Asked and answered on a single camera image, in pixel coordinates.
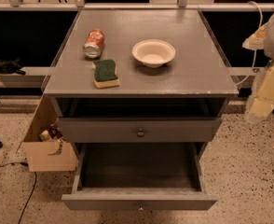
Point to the green yellow sponge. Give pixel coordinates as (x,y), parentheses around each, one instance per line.
(105,74)

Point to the cardboard box with snacks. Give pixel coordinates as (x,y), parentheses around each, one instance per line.
(50,155)

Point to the white paper bowl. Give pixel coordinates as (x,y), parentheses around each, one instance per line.
(153,53)

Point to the grey top drawer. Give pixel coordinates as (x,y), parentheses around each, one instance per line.
(88,130)

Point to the orange soda can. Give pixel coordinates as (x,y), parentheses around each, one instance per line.
(93,46)

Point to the black object on shelf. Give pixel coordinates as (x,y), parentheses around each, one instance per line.
(11,67)

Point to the grey wooden drawer cabinet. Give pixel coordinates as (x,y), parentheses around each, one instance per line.
(195,84)

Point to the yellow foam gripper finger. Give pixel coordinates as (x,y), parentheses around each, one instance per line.
(256,40)
(261,102)

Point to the grey drawer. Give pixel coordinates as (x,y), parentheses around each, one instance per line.
(88,130)
(147,176)

